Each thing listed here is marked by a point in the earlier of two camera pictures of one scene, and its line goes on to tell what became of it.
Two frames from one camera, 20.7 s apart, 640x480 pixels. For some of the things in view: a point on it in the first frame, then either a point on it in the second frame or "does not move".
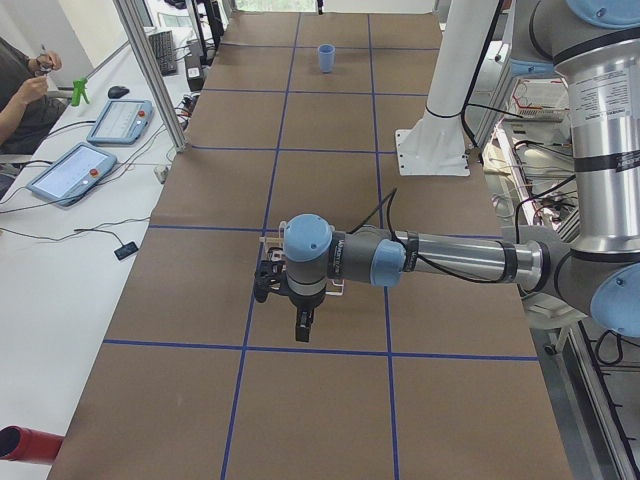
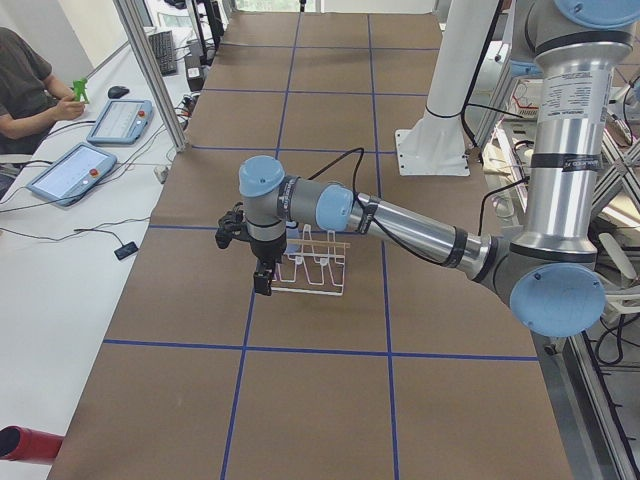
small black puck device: (126, 250) does not move
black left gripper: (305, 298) to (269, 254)
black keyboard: (163, 47) does not move
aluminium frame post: (129, 17) does not move
